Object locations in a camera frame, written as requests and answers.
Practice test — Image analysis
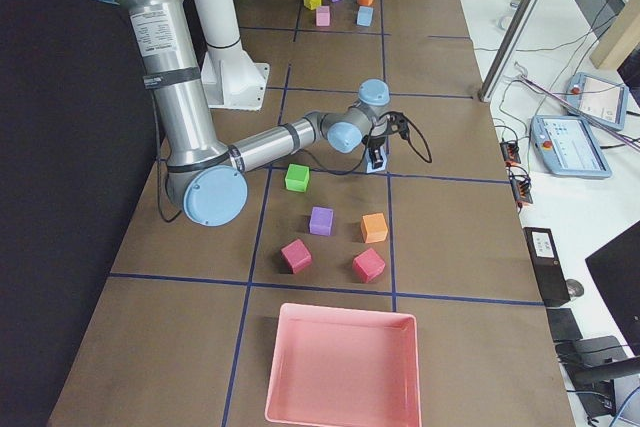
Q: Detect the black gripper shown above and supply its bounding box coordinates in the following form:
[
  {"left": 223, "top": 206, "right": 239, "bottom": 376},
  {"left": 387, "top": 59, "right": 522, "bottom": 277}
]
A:
[{"left": 364, "top": 120, "right": 388, "bottom": 160}]

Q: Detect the light blue foam block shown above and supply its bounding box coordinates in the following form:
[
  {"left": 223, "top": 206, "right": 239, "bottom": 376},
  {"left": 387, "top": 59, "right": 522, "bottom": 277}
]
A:
[
  {"left": 366, "top": 157, "right": 388, "bottom": 174},
  {"left": 356, "top": 6, "right": 374, "bottom": 27}
]

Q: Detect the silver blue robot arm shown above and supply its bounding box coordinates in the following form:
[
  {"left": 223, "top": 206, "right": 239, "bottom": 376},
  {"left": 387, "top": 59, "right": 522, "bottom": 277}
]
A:
[{"left": 99, "top": 0, "right": 391, "bottom": 227}]

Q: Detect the near orange foam block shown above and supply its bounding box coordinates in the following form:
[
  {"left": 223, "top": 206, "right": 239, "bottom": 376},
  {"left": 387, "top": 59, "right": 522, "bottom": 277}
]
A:
[{"left": 360, "top": 213, "right": 388, "bottom": 244}]

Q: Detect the green foam block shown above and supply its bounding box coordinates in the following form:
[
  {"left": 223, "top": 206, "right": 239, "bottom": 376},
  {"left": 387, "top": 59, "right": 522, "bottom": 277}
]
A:
[{"left": 285, "top": 164, "right": 310, "bottom": 192}]

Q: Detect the near purple foam block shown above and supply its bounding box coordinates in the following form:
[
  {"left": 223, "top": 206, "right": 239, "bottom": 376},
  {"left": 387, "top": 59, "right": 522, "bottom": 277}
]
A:
[{"left": 309, "top": 206, "right": 334, "bottom": 236}]

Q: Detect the far orange black connector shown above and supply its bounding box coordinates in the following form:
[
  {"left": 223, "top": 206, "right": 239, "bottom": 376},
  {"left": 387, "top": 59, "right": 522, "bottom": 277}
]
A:
[{"left": 500, "top": 140, "right": 521, "bottom": 167}]

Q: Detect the orange black connector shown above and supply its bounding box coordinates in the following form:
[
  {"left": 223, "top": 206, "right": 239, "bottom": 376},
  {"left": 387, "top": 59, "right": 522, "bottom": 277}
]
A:
[
  {"left": 509, "top": 173, "right": 533, "bottom": 208},
  {"left": 500, "top": 140, "right": 521, "bottom": 167}
]

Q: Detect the dark red foam block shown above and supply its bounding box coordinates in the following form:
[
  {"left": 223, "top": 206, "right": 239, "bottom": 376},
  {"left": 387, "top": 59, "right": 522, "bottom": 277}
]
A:
[{"left": 280, "top": 239, "right": 313, "bottom": 274}]

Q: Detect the pink foam block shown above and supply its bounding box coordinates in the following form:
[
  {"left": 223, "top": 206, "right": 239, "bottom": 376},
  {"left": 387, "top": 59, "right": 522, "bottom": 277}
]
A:
[{"left": 315, "top": 5, "right": 331, "bottom": 27}]

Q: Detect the near orange black connector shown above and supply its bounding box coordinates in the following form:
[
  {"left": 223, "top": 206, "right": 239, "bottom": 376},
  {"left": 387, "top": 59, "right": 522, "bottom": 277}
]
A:
[{"left": 509, "top": 173, "right": 533, "bottom": 208}]

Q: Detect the near teach pendant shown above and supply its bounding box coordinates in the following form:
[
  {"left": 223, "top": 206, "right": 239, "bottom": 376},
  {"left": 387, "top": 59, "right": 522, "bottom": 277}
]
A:
[{"left": 530, "top": 115, "right": 612, "bottom": 179}]

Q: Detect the teach pendant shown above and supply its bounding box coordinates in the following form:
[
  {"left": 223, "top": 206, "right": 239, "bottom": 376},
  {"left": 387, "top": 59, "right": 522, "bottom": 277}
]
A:
[
  {"left": 530, "top": 115, "right": 612, "bottom": 179},
  {"left": 566, "top": 72, "right": 629, "bottom": 131}
]

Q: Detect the black power adapter box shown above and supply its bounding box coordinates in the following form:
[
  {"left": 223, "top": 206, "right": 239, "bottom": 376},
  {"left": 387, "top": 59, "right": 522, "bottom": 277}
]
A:
[{"left": 523, "top": 227, "right": 570, "bottom": 307}]

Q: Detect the pink plastic tray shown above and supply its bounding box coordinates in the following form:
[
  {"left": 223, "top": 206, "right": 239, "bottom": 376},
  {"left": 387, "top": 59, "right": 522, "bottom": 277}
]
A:
[{"left": 265, "top": 303, "right": 422, "bottom": 426}]

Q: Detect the far teach pendant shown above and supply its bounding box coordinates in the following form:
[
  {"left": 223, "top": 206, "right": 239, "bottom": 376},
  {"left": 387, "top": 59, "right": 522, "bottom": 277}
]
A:
[{"left": 566, "top": 72, "right": 629, "bottom": 131}]

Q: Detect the wooden board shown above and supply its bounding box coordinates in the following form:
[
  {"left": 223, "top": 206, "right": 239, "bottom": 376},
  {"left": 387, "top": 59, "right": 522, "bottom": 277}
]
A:
[{"left": 590, "top": 0, "right": 639, "bottom": 70}]

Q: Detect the black monitor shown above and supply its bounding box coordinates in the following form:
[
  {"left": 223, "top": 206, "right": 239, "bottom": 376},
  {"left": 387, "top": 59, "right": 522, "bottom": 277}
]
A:
[{"left": 586, "top": 227, "right": 639, "bottom": 354}]

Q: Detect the black monitor stand base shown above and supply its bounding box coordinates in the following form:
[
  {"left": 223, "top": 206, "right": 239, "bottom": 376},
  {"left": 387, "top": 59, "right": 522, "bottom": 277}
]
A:
[{"left": 555, "top": 336, "right": 628, "bottom": 391}]

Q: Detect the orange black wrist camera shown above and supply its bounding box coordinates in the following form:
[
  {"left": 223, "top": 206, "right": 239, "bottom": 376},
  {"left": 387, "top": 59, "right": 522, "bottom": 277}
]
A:
[{"left": 387, "top": 111, "right": 410, "bottom": 141}]

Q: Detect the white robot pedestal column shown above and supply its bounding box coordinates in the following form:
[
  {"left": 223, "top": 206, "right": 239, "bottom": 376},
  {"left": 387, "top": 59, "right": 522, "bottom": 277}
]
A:
[{"left": 194, "top": 0, "right": 270, "bottom": 111}]

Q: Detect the aluminium frame post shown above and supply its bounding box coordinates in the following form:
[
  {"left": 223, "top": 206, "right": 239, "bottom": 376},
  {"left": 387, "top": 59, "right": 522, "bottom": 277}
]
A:
[{"left": 478, "top": 0, "right": 540, "bottom": 103}]

